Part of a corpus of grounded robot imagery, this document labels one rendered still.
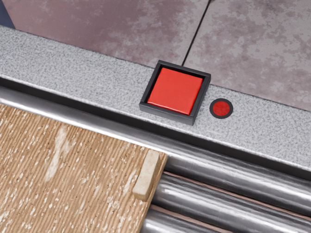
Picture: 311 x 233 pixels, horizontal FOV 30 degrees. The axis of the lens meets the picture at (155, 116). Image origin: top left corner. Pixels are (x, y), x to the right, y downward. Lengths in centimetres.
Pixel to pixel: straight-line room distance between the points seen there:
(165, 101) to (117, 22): 128
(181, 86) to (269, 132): 13
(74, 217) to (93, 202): 3
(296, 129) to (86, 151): 27
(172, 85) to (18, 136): 21
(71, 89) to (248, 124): 25
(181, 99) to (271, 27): 126
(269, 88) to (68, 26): 72
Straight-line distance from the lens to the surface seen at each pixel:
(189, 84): 78
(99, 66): 83
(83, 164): 74
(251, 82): 188
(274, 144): 76
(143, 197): 69
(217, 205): 72
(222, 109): 78
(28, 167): 75
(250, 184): 74
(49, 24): 209
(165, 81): 79
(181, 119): 76
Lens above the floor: 160
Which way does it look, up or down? 61 degrees down
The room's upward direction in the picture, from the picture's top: 10 degrees counter-clockwise
